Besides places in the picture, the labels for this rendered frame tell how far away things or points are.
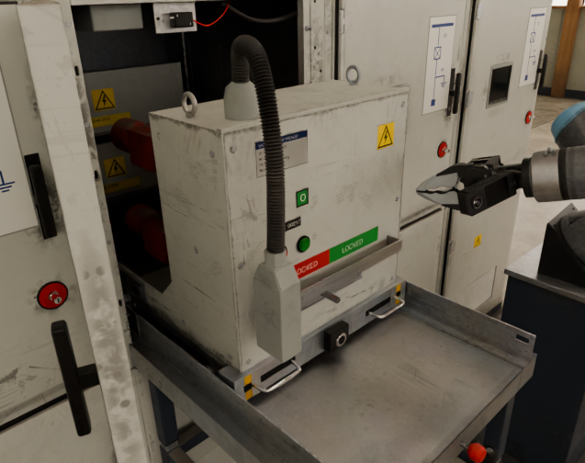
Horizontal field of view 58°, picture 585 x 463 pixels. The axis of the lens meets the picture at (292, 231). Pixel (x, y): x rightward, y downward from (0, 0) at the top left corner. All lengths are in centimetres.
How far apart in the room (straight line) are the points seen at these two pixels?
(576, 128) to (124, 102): 130
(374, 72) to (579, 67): 778
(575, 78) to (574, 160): 833
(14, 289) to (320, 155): 63
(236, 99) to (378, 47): 79
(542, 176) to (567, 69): 828
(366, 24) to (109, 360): 122
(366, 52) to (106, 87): 80
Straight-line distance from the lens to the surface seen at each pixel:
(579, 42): 925
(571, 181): 98
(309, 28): 140
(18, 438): 128
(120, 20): 118
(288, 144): 92
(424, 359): 121
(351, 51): 151
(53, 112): 45
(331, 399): 109
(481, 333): 129
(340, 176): 104
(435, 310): 133
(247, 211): 89
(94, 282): 50
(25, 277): 111
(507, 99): 237
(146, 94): 185
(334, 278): 106
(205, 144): 87
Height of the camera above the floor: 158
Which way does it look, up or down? 25 degrees down
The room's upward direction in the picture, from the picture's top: 1 degrees counter-clockwise
